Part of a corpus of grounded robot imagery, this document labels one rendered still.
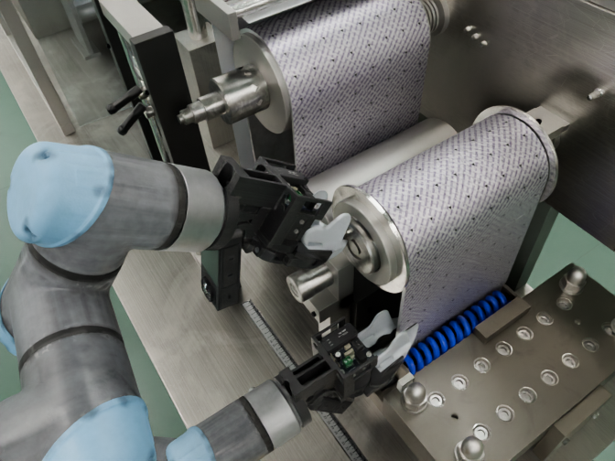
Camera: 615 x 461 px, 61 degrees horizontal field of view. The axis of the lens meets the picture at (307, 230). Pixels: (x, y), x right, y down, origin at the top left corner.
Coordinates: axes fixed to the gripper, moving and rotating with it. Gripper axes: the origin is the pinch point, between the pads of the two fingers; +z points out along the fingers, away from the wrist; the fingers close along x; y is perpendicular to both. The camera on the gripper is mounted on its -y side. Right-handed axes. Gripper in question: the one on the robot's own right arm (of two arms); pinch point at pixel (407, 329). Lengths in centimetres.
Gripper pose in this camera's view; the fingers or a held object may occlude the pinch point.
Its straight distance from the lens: 77.1
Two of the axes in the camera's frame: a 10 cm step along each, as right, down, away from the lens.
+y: -0.5, -6.5, -7.6
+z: 8.3, -4.5, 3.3
